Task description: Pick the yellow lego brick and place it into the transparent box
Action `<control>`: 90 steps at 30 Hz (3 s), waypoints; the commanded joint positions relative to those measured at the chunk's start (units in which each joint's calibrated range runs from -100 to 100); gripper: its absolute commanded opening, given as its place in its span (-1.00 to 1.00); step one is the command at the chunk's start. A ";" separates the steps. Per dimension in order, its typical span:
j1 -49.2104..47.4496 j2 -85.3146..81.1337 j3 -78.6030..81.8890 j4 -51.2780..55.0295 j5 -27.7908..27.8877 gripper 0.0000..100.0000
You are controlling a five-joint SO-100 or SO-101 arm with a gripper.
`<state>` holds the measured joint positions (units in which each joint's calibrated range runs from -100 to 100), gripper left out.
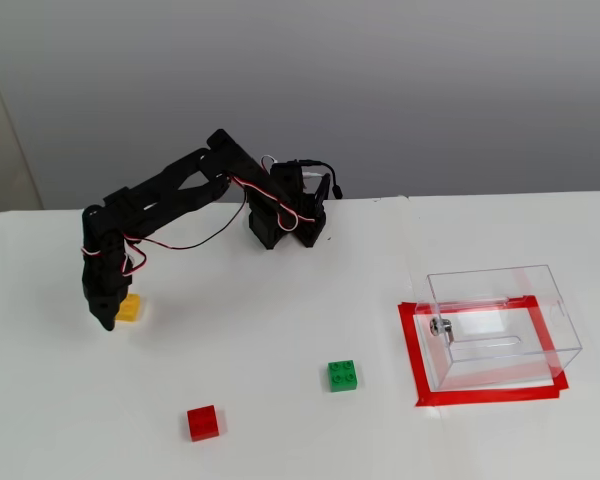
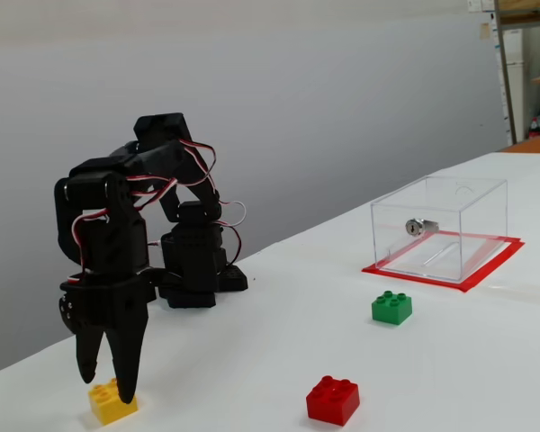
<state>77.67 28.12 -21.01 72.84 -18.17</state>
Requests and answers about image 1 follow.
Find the red lego brick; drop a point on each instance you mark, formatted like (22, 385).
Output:
(205, 423)

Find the green lego brick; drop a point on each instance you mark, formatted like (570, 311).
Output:
(342, 376)

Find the yellow lego brick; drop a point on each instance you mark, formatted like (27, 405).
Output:
(130, 310)

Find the red tape frame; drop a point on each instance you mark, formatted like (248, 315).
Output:
(410, 350)

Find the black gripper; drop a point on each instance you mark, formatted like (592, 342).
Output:
(101, 301)

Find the silver box lock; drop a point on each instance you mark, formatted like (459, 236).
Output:
(437, 327)

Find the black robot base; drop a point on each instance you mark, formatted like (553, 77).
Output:
(310, 230)

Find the transparent plastic box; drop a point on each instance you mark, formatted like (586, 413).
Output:
(500, 330)

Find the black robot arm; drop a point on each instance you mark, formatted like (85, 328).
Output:
(170, 185)

